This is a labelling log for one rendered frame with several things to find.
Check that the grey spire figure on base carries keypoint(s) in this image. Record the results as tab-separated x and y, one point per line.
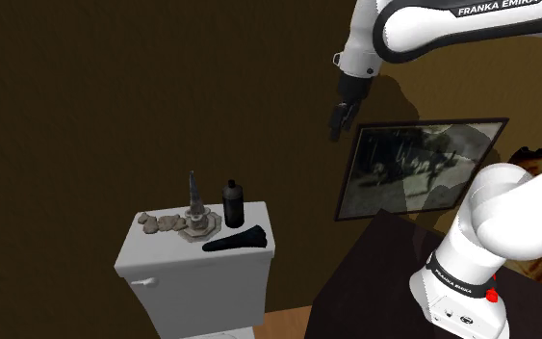
198	218

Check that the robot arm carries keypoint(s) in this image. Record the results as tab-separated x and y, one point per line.
500	220

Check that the white toilet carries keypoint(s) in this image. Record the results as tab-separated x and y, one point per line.
195	286

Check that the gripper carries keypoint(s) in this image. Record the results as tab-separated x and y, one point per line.
353	89

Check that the black tapered brush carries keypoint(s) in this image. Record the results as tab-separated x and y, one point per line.
240	239

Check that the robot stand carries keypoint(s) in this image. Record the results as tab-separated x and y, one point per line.
374	281

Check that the black bottle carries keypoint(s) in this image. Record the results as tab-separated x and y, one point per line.
233	206

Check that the dark framed wall picture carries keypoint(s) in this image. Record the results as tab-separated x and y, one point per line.
416	169

